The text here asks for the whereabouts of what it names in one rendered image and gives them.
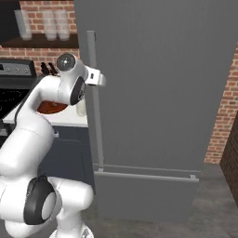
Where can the grey fridge door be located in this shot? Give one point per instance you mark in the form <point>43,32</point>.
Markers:
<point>161,86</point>

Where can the dark blue drawer front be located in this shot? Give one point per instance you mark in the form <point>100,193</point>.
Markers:
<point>71,132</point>

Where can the black and grey stove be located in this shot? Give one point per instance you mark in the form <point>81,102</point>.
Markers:
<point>14,80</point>

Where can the dark wooden wall shelf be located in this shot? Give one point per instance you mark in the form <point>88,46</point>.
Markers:
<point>37,42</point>

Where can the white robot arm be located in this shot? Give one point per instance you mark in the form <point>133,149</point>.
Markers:
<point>29,136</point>

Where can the black range hood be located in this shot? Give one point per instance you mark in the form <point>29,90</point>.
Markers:
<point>8,18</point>

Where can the dark blue cupboard door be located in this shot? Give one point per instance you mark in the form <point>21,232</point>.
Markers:
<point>68,161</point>

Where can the dark knife block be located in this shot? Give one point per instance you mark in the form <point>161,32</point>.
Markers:
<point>49,70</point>

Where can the red-brown bowl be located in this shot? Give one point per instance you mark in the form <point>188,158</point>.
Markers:
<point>49,107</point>

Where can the glass of lemonade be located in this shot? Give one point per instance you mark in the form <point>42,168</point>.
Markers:
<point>81,107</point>

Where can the clear drinking glass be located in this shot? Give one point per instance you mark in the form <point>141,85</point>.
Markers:
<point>49,26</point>
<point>63,26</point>

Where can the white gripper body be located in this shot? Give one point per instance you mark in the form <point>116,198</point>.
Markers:
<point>99,78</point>

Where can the grey freezer drawer front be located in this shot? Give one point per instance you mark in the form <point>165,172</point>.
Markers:
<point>145,201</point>

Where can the tall clear glass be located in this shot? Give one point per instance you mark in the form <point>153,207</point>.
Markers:
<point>23,24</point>

